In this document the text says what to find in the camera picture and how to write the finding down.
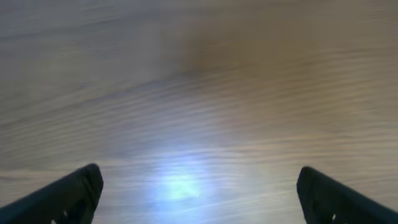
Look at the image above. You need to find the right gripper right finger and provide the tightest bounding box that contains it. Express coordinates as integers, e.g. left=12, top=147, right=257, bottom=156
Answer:
left=296, top=166, right=398, bottom=224

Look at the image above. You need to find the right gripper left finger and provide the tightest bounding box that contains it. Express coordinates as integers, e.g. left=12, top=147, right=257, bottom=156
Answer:
left=0, top=163, right=104, bottom=224

